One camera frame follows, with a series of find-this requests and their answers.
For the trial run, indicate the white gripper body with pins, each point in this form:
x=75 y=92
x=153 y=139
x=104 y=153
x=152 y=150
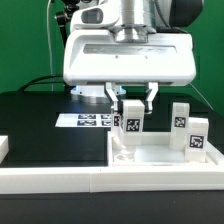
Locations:
x=121 y=44

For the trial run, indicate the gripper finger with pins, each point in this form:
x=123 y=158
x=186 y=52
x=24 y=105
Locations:
x=112 y=91
x=151 y=91

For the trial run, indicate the white square tabletop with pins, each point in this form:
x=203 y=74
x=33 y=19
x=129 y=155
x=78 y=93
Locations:
x=154 y=151

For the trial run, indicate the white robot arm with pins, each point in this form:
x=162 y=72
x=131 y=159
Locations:
x=171 y=16

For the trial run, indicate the AprilTag base sheet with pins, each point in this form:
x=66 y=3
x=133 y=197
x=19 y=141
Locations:
x=83 y=120

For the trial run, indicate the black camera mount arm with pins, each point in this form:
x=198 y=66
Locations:
x=65 y=16

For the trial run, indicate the white U-shaped obstacle wall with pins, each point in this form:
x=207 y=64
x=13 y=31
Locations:
x=110 y=179

